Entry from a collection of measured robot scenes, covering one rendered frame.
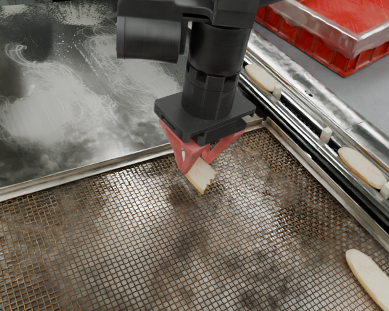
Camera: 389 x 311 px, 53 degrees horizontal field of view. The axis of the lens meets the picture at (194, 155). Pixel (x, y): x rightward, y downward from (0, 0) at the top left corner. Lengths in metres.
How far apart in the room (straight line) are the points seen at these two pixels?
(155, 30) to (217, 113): 0.11
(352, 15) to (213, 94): 0.81
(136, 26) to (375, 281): 0.39
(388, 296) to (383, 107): 0.47
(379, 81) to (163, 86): 0.49
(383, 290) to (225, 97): 0.29
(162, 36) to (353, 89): 0.61
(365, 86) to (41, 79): 0.66
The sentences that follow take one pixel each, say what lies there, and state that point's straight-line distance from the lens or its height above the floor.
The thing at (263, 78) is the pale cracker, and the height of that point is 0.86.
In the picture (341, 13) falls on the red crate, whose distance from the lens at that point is 1.17.
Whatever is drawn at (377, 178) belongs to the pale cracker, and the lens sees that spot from 0.70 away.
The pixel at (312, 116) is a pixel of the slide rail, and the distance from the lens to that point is 0.78.
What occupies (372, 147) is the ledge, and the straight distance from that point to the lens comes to 0.74.
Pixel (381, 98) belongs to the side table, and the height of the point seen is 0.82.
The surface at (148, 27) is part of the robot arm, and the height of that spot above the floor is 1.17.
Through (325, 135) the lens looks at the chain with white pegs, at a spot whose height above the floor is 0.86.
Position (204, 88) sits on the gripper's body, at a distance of 0.40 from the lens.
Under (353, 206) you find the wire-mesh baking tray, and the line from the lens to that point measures 0.60.
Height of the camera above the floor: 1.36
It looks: 49 degrees down
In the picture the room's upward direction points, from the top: straight up
